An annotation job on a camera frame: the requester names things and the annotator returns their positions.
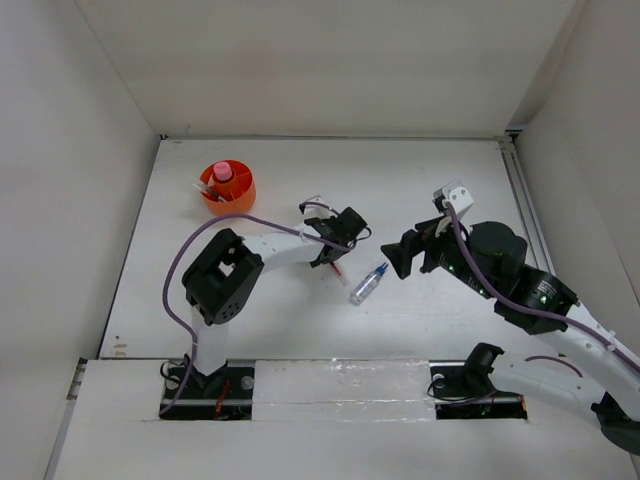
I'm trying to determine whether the green pen refill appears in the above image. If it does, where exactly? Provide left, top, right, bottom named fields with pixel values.
left=202, top=189, right=226, bottom=203

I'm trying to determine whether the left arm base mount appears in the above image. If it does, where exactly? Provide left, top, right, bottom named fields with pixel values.
left=159, top=364, right=255, bottom=421

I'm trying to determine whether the orange round compartment organizer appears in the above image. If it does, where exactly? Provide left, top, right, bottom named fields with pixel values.
left=199, top=159, right=256, bottom=216

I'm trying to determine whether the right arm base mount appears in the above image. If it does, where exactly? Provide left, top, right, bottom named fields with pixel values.
left=426, top=364, right=528, bottom=421

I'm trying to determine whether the aluminium rail right edge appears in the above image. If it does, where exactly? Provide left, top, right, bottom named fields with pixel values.
left=496, top=130, right=555, bottom=274

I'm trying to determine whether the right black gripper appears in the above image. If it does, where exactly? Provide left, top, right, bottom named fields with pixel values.
left=380, top=208, right=497, bottom=299

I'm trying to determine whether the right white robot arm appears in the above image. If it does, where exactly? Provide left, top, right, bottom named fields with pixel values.
left=381, top=219, right=639, bottom=455

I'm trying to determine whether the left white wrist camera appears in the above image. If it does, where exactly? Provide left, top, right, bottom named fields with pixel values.
left=298, top=195, right=338, bottom=220

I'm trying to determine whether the clear spray bottle blue nozzle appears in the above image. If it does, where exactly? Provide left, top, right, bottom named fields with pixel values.
left=349, top=262, right=389, bottom=305

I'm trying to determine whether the red pen refill with white end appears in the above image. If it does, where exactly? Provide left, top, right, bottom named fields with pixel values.
left=330, top=262, right=349, bottom=287

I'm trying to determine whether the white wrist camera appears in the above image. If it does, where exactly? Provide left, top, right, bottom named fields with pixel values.
left=433, top=180, right=474, bottom=220
left=298, top=195, right=338, bottom=220

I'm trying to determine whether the pink capped small bottle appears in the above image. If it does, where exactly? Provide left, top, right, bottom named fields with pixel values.
left=212, top=161, right=234, bottom=183

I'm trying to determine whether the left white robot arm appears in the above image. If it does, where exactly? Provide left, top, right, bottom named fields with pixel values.
left=180, top=201, right=371, bottom=398

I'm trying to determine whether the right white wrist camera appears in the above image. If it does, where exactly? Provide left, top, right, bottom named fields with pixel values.
left=433, top=180, right=474, bottom=220

